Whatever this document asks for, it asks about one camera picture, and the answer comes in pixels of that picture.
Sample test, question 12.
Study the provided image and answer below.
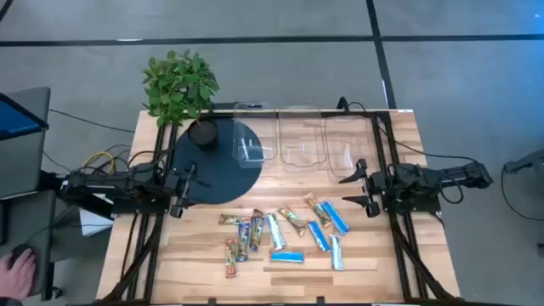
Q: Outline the grey chair base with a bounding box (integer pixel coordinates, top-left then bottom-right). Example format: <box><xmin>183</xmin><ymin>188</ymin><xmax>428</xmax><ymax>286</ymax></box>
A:
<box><xmin>503</xmin><ymin>148</ymin><xmax>544</xmax><ymax>175</ymax></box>

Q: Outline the grey side desk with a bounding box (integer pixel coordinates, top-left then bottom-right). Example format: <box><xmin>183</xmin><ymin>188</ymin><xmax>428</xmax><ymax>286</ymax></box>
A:
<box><xmin>0</xmin><ymin>87</ymin><xmax>57</xmax><ymax>299</ymax></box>

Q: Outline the silver blue granola bar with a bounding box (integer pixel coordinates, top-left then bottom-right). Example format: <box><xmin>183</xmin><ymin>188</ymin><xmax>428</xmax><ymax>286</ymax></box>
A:
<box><xmin>264</xmin><ymin>212</ymin><xmax>287</xmax><ymax>252</ymax></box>
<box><xmin>330</xmin><ymin>233</ymin><xmax>345</xmax><ymax>272</ymax></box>

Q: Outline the black aluminium table frame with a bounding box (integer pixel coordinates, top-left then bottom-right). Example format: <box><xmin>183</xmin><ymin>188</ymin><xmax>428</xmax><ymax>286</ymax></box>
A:
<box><xmin>98</xmin><ymin>108</ymin><xmax>459</xmax><ymax>305</ymax></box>

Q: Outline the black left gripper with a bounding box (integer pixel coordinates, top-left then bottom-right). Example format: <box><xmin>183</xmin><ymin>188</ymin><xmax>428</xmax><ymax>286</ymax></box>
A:
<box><xmin>167</xmin><ymin>163</ymin><xmax>213</xmax><ymax>218</ymax></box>

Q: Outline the brown blue granola bar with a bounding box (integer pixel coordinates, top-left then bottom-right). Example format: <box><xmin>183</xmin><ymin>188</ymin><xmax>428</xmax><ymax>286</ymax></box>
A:
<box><xmin>249</xmin><ymin>208</ymin><xmax>265</xmax><ymax>252</ymax></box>

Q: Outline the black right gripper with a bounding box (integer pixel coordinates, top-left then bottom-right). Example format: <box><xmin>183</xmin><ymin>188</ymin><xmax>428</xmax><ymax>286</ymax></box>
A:
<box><xmin>338</xmin><ymin>158</ymin><xmax>386</xmax><ymax>219</ymax></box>

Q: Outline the clear plastic bin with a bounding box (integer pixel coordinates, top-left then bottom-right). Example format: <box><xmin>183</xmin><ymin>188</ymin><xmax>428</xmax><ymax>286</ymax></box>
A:
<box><xmin>232</xmin><ymin>100</ymin><xmax>280</xmax><ymax>170</ymax></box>
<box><xmin>276</xmin><ymin>105</ymin><xmax>327</xmax><ymax>173</ymax></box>
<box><xmin>323</xmin><ymin>114</ymin><xmax>379</xmax><ymax>184</ymax></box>

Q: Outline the green plant in black pot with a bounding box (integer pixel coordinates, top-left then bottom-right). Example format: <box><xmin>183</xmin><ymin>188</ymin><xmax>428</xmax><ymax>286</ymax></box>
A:
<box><xmin>141</xmin><ymin>48</ymin><xmax>221</xmax><ymax>150</ymax></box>

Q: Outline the black computer mouse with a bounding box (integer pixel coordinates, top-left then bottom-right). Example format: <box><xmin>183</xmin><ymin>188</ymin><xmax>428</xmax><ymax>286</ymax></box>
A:
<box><xmin>8</xmin><ymin>243</ymin><xmax>37</xmax><ymax>265</ymax></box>

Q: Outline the person's hand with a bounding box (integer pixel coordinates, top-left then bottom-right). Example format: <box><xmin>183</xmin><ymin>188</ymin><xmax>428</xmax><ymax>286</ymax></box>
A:
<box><xmin>0</xmin><ymin>248</ymin><xmax>37</xmax><ymax>302</ymax></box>

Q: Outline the black metal beam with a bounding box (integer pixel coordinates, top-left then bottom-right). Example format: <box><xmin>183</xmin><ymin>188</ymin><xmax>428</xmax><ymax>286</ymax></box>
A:
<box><xmin>37</xmin><ymin>169</ymin><xmax>115</xmax><ymax>220</ymax></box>

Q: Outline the green orange granola bar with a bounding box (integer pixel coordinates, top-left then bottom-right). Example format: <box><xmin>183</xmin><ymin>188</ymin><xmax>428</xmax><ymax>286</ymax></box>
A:
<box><xmin>303</xmin><ymin>191</ymin><xmax>333</xmax><ymax>229</ymax></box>

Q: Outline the black cable bundle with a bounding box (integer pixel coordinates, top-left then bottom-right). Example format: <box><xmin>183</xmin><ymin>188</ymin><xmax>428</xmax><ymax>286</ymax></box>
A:
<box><xmin>42</xmin><ymin>143</ymin><xmax>171</xmax><ymax>188</ymax></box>

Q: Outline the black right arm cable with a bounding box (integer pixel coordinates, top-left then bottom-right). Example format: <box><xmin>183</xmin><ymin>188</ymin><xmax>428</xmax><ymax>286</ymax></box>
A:
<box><xmin>337</xmin><ymin>96</ymin><xmax>481</xmax><ymax>165</ymax></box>

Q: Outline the laptop with blue screen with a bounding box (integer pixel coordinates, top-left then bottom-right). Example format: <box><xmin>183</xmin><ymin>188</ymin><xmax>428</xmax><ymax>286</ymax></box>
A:
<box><xmin>0</xmin><ymin>91</ymin><xmax>50</xmax><ymax>141</ymax></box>

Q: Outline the dark blue granola bar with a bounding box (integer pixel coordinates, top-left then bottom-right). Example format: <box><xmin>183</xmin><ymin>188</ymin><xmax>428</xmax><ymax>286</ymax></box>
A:
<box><xmin>236</xmin><ymin>221</ymin><xmax>251</xmax><ymax>263</ymax></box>

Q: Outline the black floor cable loop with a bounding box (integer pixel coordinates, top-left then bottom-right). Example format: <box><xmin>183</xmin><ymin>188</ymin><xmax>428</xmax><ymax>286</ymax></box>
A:
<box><xmin>500</xmin><ymin>167</ymin><xmax>544</xmax><ymax>223</ymax></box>

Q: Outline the yellow cable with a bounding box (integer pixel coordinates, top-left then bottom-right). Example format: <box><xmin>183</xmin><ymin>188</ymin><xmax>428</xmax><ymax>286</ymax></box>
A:
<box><xmin>82</xmin><ymin>150</ymin><xmax>116</xmax><ymax>175</ymax></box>

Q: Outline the green red granola bar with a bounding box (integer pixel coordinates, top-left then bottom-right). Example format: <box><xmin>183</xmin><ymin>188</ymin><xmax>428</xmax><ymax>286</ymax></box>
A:
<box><xmin>224</xmin><ymin>237</ymin><xmax>239</xmax><ymax>279</ymax></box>

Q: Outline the white paper sheet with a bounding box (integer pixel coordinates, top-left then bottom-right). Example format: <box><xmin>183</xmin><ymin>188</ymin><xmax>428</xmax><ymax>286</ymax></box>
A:
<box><xmin>78</xmin><ymin>193</ymin><xmax>114</xmax><ymax>238</ymax></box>

